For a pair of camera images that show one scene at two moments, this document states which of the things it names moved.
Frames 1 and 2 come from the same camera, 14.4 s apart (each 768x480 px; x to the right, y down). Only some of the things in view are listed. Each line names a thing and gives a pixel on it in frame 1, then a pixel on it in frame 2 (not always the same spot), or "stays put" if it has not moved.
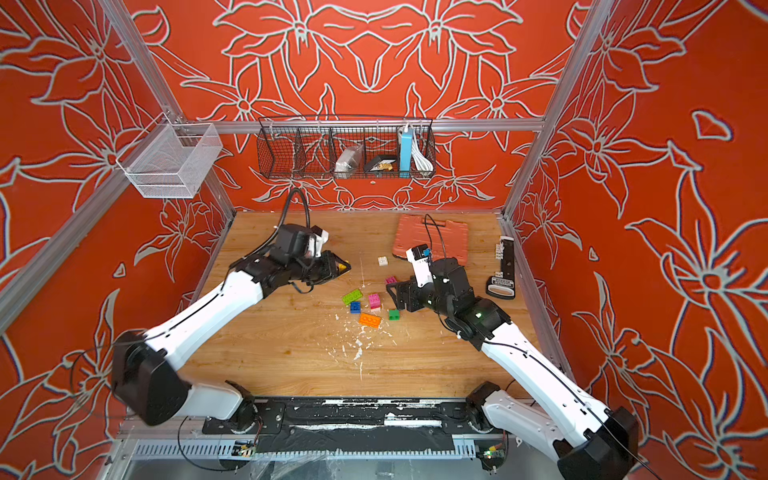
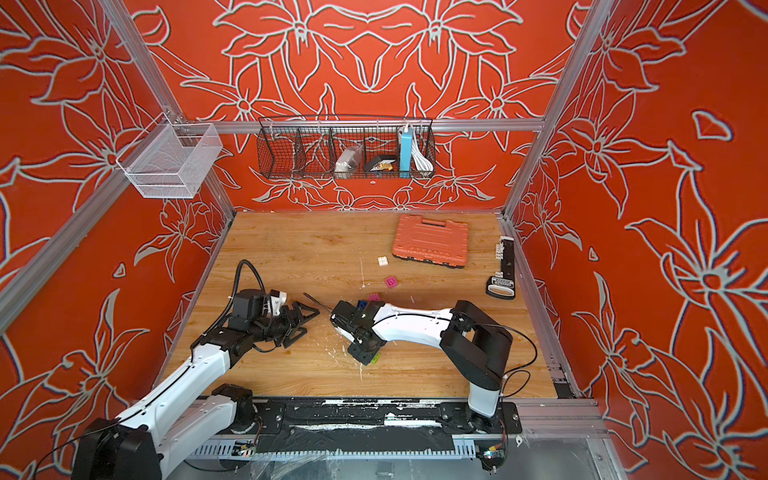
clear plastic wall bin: (170, 160) stays put
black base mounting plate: (301, 424) stays put
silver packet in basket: (347, 161) stays put
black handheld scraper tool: (503, 286) stays put
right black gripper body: (428, 298) -> (360, 352)
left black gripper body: (314, 270) -> (279, 327)
